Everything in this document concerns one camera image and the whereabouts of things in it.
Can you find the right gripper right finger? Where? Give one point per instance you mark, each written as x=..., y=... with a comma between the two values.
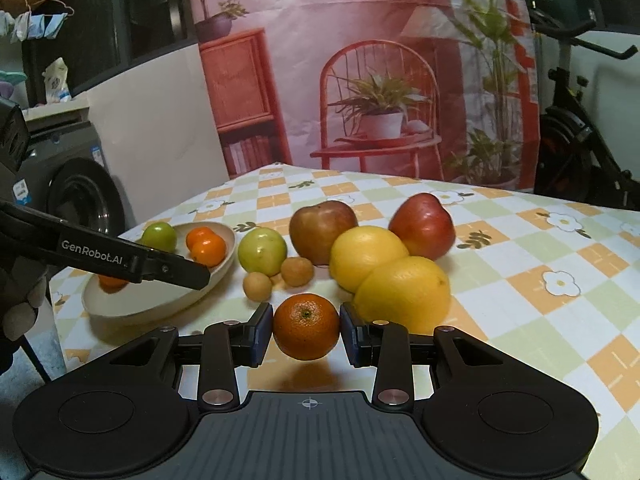
x=385, y=346

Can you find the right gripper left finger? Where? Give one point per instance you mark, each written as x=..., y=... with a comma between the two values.
x=226, y=346

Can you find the yellow lemon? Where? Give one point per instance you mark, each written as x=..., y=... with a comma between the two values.
x=358, y=251
x=411, y=291

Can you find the brown longan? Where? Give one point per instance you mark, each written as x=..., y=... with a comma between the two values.
x=297, y=271
x=257, y=287

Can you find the mandarin orange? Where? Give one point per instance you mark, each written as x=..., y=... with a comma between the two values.
x=198, y=236
x=111, y=285
x=209, y=250
x=306, y=327

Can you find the bright red apple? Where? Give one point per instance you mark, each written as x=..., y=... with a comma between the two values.
x=424, y=226

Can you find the green apple front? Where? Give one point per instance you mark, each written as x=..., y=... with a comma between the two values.
x=160, y=236

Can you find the green apple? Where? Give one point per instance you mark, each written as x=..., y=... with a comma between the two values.
x=262, y=250
x=160, y=236

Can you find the gloved left hand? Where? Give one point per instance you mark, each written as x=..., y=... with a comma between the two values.
x=23, y=289

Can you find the grey washing machine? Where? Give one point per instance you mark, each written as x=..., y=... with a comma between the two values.
x=65, y=173

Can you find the green apple near plate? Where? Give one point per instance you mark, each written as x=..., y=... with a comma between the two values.
x=262, y=250

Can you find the brownish red apple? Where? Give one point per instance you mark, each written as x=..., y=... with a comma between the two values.
x=314, y=229

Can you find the white detergent bag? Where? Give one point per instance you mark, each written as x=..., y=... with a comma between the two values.
x=55, y=82

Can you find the black exercise bike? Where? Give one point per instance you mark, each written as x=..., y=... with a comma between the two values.
x=574, y=163

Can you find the pink printed backdrop cloth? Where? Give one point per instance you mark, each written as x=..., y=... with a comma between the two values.
x=431, y=89

